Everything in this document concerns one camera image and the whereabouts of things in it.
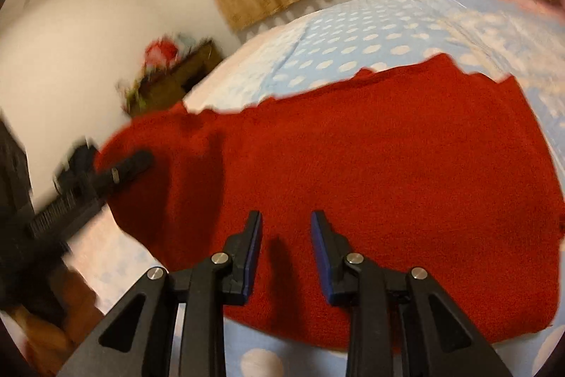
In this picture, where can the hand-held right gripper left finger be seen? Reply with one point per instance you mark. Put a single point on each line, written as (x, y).
(255, 255)

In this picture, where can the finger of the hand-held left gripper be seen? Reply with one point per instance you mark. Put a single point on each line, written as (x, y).
(130, 166)
(83, 155)

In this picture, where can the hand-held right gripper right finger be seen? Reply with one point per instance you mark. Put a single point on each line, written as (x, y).
(320, 260)

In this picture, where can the red knit sweater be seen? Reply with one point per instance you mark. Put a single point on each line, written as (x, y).
(375, 191)

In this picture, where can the black folded stand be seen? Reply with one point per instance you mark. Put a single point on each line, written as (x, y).
(13, 156)

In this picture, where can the brown wooden desk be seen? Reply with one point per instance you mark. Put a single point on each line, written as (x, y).
(176, 81)

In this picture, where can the red gift bag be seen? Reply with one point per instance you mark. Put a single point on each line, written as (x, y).
(160, 52)

